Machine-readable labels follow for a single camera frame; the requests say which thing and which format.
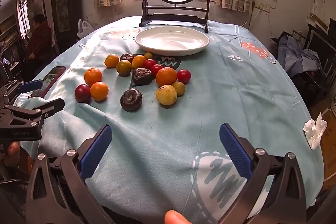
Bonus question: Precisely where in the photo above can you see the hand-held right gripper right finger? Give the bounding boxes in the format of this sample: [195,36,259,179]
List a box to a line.
[218,123,307,224]

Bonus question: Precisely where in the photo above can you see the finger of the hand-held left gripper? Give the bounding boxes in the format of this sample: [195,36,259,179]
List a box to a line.
[0,79,44,104]
[5,98,66,128]

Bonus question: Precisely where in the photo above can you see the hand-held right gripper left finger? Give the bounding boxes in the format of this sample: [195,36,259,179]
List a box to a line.
[26,124,113,224]

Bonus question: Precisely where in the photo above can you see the dark red plum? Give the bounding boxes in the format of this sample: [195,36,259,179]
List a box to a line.
[75,84,91,103]

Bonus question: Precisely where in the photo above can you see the smooth orange citrus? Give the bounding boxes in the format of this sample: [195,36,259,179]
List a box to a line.
[104,54,120,68]
[132,55,146,69]
[90,81,109,101]

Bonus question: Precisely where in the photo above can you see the mandarin orange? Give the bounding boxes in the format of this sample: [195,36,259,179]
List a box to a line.
[155,67,177,87]
[84,67,103,86]

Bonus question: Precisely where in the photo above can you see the green-yellow citrus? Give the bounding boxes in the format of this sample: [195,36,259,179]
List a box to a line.
[116,60,132,76]

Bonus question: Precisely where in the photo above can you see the yellow spotted citrus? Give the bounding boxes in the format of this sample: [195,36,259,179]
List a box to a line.
[155,84,176,106]

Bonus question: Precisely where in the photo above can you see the red cherry tomato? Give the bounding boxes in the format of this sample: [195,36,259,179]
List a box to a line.
[151,64,164,77]
[177,69,191,84]
[143,59,157,70]

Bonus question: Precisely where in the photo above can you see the white plate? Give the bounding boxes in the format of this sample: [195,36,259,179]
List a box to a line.
[135,26,210,56]

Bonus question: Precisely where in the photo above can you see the person's left hand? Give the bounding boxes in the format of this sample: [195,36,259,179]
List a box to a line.
[5,141,25,167]

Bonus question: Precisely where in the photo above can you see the person's right hand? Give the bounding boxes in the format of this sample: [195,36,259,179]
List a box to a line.
[164,209,195,224]

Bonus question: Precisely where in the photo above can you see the red-cased smartphone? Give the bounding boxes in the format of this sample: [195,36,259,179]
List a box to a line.
[31,66,67,98]

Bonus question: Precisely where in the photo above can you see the blue printed tablecloth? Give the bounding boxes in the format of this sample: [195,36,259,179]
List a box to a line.
[16,15,324,224]

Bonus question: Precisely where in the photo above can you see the white plastic bag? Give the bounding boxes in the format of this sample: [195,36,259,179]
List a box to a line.
[77,19,95,38]

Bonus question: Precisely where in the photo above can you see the crumpled white tissue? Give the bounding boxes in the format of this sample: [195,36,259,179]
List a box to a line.
[303,112,328,150]

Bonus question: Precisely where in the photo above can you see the pile of blue clothes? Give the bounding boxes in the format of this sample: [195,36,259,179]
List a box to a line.
[277,32,322,75]

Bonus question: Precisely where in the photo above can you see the black shelf with monitor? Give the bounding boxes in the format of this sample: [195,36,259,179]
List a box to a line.
[307,18,336,98]

